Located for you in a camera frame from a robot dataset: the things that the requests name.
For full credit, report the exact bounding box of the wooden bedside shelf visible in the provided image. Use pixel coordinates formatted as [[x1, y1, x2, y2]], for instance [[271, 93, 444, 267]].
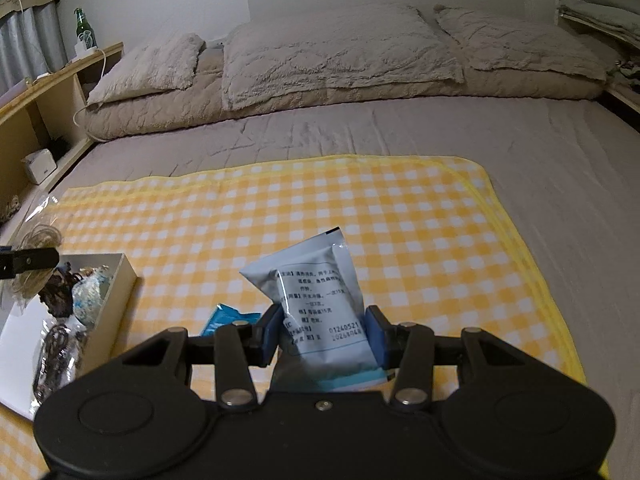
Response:
[[1, 42, 124, 245]]

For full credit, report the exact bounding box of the folded grey bedding on shelf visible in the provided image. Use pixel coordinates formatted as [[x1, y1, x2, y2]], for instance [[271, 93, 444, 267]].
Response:
[[558, 0, 639, 44]]

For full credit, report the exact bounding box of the white grey printed pouch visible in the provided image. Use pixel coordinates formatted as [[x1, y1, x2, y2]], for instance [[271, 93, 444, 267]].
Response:
[[241, 228, 387, 392]]

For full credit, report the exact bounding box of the beige quilted middle pillow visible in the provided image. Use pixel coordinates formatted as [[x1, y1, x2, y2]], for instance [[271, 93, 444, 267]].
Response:
[[221, 3, 464, 112]]

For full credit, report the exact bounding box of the beige quilted right pillow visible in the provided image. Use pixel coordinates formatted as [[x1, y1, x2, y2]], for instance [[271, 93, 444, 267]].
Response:
[[434, 6, 606, 82]]

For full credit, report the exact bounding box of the white power strip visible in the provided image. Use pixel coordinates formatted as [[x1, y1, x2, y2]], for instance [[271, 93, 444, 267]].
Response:
[[75, 44, 98, 58]]

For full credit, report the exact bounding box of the grey curtain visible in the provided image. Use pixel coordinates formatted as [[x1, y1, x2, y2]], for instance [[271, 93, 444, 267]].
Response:
[[0, 0, 68, 93]]

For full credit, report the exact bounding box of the fluffy beige left pillow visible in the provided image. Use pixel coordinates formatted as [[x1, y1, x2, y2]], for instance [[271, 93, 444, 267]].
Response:
[[87, 32, 205, 106]]

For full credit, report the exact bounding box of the bag of dark cords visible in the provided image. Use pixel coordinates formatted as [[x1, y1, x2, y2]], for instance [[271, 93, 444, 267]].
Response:
[[30, 315, 88, 413]]

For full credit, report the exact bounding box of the coiled rope on shelf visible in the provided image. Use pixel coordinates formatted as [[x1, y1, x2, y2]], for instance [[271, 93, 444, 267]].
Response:
[[0, 194, 23, 224]]

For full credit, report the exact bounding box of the tan rolled quilt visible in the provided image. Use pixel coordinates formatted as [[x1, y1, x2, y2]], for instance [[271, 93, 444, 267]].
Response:
[[79, 49, 603, 142]]

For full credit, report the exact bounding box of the grey bed mattress sheet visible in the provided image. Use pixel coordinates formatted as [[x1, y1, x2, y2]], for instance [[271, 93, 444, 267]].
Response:
[[54, 98, 639, 479]]

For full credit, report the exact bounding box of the yellow checkered cloth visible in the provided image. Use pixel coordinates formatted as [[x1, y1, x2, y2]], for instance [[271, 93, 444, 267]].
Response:
[[0, 154, 612, 480]]

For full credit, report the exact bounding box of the green glass bottle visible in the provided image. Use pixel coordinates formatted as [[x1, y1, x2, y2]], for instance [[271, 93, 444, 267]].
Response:
[[74, 8, 96, 49]]

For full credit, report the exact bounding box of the dark crocheted yarn item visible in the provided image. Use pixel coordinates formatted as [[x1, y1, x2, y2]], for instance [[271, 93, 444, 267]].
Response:
[[38, 262, 81, 318]]

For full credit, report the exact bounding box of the bag of beige rubber bands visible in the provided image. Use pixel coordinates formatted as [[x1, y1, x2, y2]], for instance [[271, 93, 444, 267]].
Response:
[[6, 194, 63, 309]]

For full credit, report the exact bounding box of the light blue floral silk pouch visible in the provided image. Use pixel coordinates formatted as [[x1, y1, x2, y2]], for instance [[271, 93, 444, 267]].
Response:
[[72, 266, 112, 330]]

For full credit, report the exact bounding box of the white charging cable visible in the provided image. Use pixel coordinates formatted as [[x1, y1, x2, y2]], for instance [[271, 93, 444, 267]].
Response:
[[71, 48, 109, 141]]

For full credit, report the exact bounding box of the white right side shelf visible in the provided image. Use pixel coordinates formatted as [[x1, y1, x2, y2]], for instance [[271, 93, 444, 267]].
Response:
[[555, 0, 639, 114]]

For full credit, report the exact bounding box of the blue headset cover packet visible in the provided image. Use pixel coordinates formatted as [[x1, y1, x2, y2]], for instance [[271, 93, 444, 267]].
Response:
[[201, 304, 262, 337]]

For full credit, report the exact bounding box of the beige quilted pillow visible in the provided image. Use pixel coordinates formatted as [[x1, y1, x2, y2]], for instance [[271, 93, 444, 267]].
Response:
[[434, 6, 606, 82], [221, 3, 464, 112]]

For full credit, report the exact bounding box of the white shallow cardboard box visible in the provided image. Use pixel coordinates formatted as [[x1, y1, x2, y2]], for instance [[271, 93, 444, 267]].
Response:
[[1, 254, 137, 420]]

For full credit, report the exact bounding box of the white tissue box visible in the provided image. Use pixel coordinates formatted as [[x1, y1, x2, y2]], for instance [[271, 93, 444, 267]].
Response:
[[22, 148, 58, 185]]

